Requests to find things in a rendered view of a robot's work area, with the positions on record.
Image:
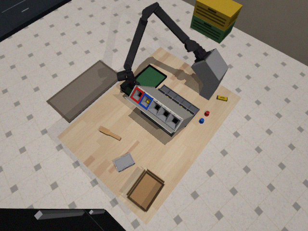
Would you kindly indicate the brown wire brush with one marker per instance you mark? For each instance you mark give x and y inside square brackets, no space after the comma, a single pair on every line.
[108,132]

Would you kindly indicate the brown cardboard box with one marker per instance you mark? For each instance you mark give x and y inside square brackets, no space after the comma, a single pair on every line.
[145,190]

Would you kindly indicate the green tray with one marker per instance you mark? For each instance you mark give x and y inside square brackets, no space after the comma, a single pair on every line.
[149,76]

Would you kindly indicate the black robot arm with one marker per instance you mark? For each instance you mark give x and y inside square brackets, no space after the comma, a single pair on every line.
[190,45]

